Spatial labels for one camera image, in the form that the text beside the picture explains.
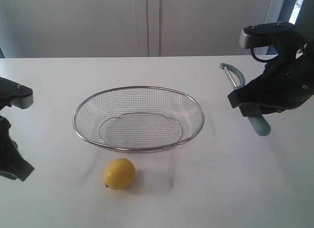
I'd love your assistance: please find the teal handled peeler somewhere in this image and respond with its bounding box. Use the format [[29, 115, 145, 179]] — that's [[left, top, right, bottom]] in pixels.
[[219, 63, 271, 136]]

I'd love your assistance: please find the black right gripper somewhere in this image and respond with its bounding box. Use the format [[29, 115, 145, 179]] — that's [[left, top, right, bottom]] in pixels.
[[228, 32, 314, 117]]

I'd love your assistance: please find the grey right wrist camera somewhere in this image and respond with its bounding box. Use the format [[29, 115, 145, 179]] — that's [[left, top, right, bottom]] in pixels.
[[239, 22, 296, 49]]

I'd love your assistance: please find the oval metal wire basket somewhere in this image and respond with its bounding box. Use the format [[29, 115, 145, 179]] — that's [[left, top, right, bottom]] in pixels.
[[73, 86, 205, 153]]

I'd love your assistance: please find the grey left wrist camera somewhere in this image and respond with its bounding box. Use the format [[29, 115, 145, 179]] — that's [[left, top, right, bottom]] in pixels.
[[0, 77, 33, 110]]

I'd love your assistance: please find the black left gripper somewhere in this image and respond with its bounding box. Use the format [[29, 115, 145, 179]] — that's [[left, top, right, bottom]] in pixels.
[[0, 116, 34, 181]]

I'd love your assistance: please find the yellow lemon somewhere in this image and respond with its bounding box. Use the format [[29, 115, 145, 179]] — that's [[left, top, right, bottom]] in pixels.
[[104, 158, 136, 190]]

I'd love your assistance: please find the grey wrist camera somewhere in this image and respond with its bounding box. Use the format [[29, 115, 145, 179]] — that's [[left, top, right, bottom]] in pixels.
[[0, 77, 33, 110], [239, 22, 296, 49]]

